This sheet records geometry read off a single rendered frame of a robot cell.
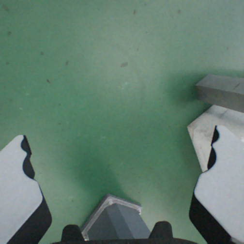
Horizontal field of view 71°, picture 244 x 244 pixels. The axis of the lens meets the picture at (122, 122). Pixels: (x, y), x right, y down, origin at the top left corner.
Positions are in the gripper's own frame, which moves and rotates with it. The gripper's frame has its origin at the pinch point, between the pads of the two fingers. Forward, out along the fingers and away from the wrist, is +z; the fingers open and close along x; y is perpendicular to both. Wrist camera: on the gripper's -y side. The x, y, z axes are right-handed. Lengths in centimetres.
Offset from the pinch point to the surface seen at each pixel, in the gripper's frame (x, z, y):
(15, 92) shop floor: -23.7, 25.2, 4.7
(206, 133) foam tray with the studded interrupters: 27, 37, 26
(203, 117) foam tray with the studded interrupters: 30, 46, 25
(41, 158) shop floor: -22.4, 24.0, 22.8
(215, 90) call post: 29, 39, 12
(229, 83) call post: 32, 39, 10
